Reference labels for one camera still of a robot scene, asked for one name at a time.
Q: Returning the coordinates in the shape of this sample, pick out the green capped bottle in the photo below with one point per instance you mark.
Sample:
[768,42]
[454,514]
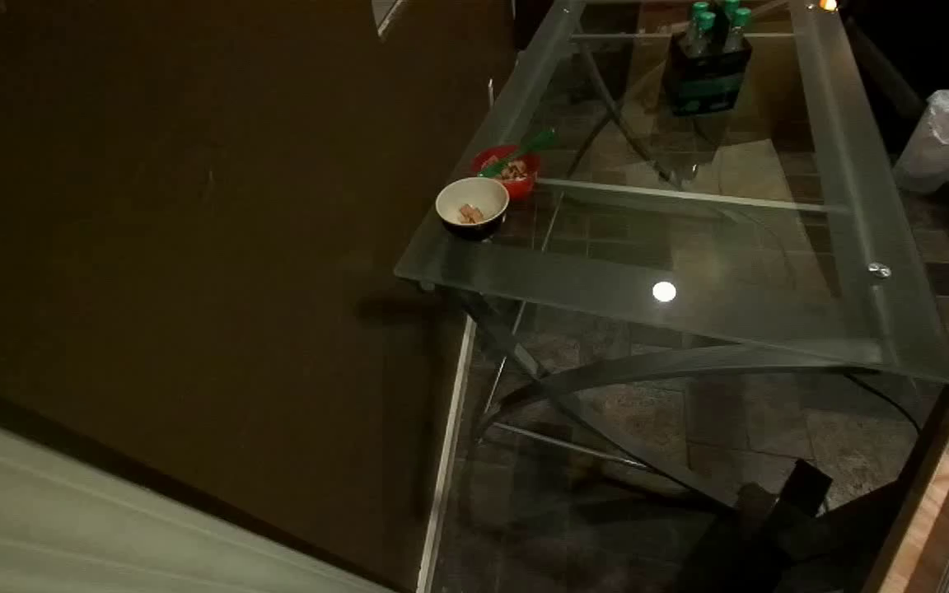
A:
[699,28]
[734,17]

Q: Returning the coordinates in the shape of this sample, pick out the clear plastic bag bin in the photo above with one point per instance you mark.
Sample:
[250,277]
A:
[924,158]

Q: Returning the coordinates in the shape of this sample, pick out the white ceramic bowl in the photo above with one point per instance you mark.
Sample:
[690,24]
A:
[473,201]

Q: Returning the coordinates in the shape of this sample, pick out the glass desk with metal frame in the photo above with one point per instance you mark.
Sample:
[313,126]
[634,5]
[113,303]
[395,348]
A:
[707,335]

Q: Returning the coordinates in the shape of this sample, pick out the red and green snack packet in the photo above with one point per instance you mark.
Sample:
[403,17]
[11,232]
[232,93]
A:
[514,165]

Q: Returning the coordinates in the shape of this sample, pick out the black cardboard drink carrier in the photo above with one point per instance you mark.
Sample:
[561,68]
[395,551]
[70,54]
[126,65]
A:
[703,83]

